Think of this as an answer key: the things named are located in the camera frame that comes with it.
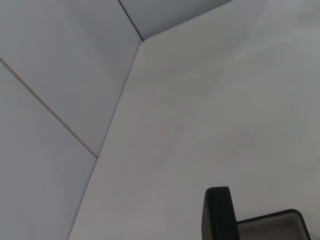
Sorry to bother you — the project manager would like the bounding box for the black glasses case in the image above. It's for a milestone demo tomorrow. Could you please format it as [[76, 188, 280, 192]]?
[[201, 186, 312, 240]]

